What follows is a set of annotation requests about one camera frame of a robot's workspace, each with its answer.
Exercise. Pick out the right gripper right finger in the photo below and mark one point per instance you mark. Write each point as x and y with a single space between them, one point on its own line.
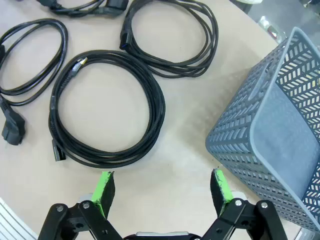
222 190

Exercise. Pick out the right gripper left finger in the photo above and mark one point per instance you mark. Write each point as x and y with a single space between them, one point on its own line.
100 190

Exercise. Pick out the grey plastic lattice basket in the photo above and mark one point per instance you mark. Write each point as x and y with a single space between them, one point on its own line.
282 130

